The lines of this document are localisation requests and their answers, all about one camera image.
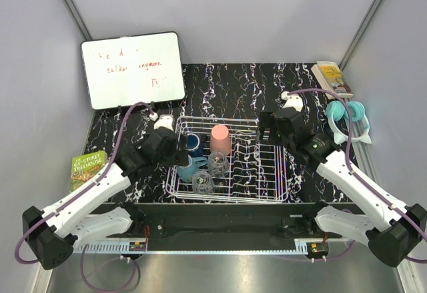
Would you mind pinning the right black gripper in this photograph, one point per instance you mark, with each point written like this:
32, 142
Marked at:
266, 120

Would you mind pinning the green treehouse book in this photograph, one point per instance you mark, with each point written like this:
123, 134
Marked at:
84, 167

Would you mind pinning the clear glass cup front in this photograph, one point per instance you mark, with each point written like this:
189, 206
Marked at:
202, 183

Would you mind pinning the light blue mug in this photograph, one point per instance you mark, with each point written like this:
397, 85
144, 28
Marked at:
187, 172

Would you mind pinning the clear glass cup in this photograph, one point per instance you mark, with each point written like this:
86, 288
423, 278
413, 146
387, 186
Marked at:
218, 165
202, 183

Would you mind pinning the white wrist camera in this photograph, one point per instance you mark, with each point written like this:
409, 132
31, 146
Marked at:
292, 101
165, 121

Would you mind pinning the dark blue mug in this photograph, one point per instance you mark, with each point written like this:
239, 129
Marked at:
194, 145

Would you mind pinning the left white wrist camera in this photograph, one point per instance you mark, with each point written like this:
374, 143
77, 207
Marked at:
165, 121

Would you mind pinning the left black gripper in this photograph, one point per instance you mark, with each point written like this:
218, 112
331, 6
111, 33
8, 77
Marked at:
180, 156

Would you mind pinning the pink plastic cup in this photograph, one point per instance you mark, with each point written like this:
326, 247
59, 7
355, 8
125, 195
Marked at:
220, 140

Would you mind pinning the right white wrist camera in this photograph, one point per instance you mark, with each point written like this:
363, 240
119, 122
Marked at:
292, 101

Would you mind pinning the white slotted cable duct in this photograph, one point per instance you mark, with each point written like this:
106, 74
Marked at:
113, 247

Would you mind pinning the clear glass cup rear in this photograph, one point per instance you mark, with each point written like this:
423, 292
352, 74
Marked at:
218, 165

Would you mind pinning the white whiteboard with red writing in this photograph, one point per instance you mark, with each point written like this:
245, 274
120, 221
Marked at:
125, 70

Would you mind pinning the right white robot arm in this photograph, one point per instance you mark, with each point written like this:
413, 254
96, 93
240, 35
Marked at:
389, 227

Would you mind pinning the white wire dish rack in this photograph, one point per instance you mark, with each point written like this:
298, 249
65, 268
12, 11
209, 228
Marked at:
256, 173

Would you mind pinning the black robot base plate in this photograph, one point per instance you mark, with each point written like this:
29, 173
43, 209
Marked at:
223, 227

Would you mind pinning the yellow cover book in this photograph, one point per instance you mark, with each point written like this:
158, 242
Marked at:
330, 77

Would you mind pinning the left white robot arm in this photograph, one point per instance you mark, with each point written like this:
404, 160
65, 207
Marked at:
55, 231

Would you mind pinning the teal cat ear headphones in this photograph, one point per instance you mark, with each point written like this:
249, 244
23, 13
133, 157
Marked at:
336, 111

